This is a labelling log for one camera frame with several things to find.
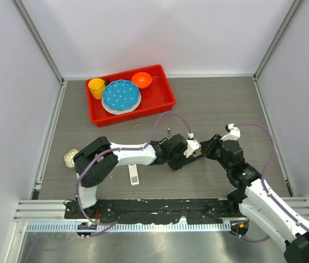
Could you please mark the orange bowl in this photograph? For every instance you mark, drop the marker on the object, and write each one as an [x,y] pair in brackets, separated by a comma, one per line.
[142,80]

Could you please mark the black remote control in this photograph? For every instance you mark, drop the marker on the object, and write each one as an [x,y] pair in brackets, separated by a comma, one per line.
[196,156]

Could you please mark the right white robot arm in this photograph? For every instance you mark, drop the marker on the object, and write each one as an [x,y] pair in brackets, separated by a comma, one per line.
[255,199]

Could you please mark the yellow mug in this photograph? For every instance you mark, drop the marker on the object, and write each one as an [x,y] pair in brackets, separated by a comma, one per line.
[97,86]

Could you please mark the white slotted cable duct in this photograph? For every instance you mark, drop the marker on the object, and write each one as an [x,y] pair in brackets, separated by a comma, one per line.
[182,226]

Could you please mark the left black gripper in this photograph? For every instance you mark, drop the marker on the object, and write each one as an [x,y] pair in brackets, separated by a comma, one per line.
[175,166]

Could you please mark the white plate under blue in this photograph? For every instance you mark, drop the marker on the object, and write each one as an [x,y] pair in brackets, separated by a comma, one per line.
[121,104]

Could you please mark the white slim remote control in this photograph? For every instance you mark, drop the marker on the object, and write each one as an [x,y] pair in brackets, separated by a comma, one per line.
[133,174]

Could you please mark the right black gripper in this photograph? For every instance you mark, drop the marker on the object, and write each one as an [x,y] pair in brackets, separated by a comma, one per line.
[208,146]

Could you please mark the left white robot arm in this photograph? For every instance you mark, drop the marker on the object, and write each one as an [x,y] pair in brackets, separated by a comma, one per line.
[94,163]

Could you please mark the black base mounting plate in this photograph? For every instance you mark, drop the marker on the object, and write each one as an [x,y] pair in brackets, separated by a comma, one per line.
[162,211]

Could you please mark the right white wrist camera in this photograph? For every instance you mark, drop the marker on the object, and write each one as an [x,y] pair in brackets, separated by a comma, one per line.
[232,133]

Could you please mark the blue dotted plate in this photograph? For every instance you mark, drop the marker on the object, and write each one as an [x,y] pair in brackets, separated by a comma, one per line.
[120,87]

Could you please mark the red plastic tray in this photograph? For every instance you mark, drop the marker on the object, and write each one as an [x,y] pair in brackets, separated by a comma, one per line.
[157,98]

